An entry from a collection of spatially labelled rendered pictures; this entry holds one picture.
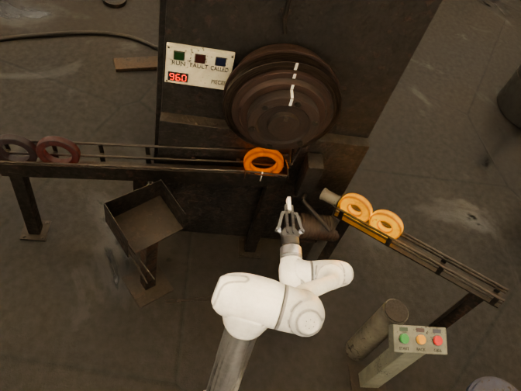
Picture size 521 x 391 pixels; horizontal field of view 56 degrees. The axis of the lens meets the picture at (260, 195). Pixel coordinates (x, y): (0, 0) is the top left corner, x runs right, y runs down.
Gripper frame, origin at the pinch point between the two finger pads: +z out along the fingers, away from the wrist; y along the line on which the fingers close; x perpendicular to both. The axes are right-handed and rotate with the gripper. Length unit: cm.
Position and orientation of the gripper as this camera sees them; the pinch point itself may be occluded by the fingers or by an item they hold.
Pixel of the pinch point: (288, 205)
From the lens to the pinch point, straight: 214.2
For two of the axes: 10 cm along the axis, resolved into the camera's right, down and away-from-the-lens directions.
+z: -0.1, -8.5, 5.3
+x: 1.9, -5.2, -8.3
